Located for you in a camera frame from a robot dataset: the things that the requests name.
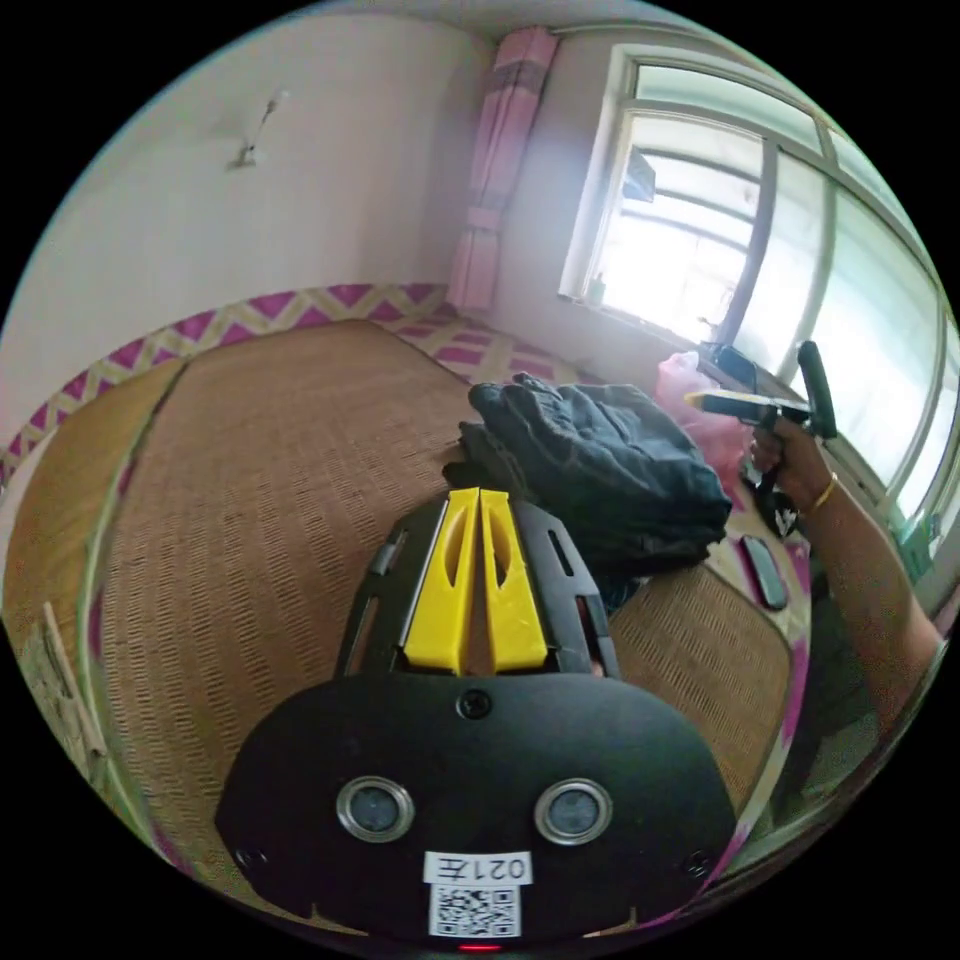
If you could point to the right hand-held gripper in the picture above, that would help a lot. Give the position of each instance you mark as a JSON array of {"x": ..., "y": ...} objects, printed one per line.
[{"x": 750, "y": 409}]

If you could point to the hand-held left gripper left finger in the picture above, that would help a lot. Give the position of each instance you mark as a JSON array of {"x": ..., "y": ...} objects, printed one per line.
[{"x": 439, "y": 600}]

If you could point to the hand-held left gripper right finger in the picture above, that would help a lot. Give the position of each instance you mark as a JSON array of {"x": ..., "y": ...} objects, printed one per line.
[{"x": 511, "y": 607}]

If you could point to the person's right forearm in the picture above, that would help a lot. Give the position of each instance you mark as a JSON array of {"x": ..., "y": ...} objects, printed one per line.
[{"x": 874, "y": 577}]

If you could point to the blue jeans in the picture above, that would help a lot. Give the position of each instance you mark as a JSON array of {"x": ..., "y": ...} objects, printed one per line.
[{"x": 615, "y": 480}]

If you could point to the person's right hand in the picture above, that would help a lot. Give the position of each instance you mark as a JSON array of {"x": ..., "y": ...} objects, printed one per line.
[{"x": 787, "y": 461}]

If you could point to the pink plastic bag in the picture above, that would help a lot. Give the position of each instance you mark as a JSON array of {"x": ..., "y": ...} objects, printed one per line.
[{"x": 705, "y": 435}]

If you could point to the black phone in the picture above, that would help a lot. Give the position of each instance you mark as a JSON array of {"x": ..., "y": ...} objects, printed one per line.
[{"x": 765, "y": 571}]

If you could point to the window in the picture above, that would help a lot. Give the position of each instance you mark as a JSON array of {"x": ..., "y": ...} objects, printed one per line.
[{"x": 757, "y": 225}]

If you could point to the bed with woven mat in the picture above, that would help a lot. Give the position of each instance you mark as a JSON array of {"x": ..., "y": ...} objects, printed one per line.
[{"x": 262, "y": 487}]

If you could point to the person's body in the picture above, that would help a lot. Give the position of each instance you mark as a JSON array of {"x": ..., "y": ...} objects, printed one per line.
[{"x": 825, "y": 675}]

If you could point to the pink curtain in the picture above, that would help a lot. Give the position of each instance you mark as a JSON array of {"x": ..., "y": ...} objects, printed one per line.
[{"x": 499, "y": 172}]

